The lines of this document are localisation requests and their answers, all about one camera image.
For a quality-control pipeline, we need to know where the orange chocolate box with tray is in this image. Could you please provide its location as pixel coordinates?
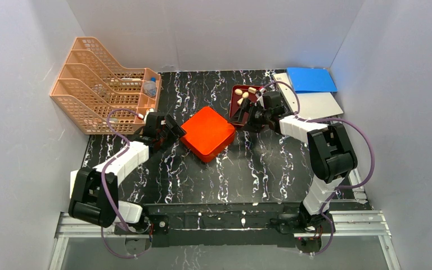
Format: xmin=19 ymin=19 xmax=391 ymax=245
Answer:
xmin=181 ymin=134 xmax=235 ymax=163

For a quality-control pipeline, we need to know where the peach plastic file rack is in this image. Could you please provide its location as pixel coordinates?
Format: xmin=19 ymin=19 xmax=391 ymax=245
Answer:
xmin=49 ymin=37 xmax=162 ymax=135

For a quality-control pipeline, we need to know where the blue folder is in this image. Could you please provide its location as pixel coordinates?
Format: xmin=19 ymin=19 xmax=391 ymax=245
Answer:
xmin=286 ymin=67 xmax=338 ymax=93

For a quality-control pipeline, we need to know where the white board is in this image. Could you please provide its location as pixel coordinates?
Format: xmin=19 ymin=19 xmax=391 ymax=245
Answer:
xmin=277 ymin=83 xmax=344 ymax=119

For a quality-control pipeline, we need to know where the orange box lid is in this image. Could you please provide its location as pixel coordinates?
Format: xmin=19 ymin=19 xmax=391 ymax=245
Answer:
xmin=182 ymin=106 xmax=236 ymax=140

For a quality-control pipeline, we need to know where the aluminium base frame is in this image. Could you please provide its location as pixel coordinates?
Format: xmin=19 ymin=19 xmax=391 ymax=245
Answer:
xmin=48 ymin=115 xmax=401 ymax=270

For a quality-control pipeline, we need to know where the dark red chocolate tray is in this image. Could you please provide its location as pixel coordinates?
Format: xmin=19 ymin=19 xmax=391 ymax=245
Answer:
xmin=229 ymin=85 xmax=260 ymax=130

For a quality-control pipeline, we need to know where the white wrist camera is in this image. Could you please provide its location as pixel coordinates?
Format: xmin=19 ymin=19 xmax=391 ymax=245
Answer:
xmin=255 ymin=88 xmax=266 ymax=107
xmin=145 ymin=108 xmax=155 ymax=116

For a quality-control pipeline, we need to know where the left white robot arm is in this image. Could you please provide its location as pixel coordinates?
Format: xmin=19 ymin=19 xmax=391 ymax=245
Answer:
xmin=68 ymin=110 xmax=186 ymax=232

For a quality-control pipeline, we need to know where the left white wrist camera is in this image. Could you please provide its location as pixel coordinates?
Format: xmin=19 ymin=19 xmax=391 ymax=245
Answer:
xmin=145 ymin=108 xmax=155 ymax=116

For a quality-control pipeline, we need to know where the small white red box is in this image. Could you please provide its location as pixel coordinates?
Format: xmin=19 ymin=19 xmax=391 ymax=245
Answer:
xmin=69 ymin=170 xmax=79 ymax=198

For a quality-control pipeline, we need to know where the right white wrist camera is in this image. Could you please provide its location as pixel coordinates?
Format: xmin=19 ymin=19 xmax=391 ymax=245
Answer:
xmin=255 ymin=88 xmax=266 ymax=107

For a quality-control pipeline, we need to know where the small bottle with blue cap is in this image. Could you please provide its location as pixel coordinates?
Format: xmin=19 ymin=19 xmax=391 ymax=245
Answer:
xmin=142 ymin=77 xmax=158 ymax=98

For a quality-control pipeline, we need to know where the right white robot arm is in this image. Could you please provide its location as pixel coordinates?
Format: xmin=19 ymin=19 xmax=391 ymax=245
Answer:
xmin=229 ymin=92 xmax=358 ymax=233

